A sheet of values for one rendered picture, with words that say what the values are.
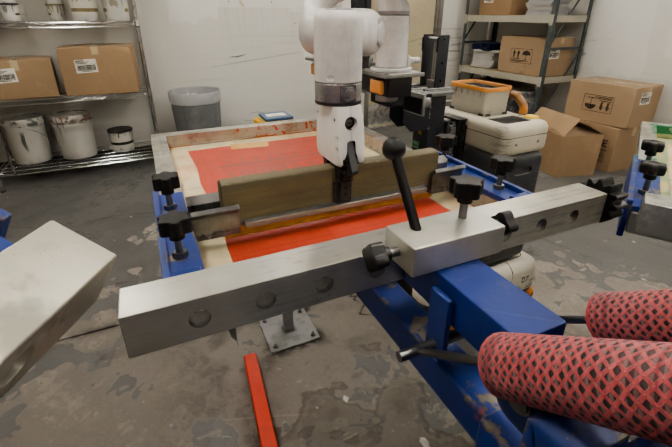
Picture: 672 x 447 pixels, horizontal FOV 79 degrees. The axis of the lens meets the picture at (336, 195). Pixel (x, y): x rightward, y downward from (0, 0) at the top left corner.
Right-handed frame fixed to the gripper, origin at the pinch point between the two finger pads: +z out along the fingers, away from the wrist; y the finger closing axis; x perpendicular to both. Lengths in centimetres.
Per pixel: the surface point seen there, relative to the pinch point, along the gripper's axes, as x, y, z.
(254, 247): 16.4, -3.9, 6.1
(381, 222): -6.3, -4.9, 6.0
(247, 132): 3, 58, 4
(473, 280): 0.2, -34.2, -2.4
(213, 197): 20.9, 2.7, -0.8
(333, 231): 2.8, -4.3, 6.1
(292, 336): -13, 74, 100
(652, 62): -380, 165, 9
